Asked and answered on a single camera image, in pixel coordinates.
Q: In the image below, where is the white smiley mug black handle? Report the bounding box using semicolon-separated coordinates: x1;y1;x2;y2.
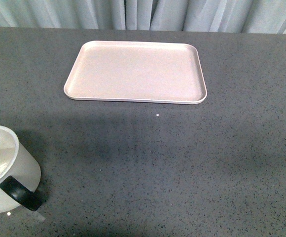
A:
0;126;42;213

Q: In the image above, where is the beige rectangular plastic tray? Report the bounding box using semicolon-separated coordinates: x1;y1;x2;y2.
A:
64;40;207;105

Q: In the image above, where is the pale green pleated curtain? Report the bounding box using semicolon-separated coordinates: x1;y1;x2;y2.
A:
0;0;286;34

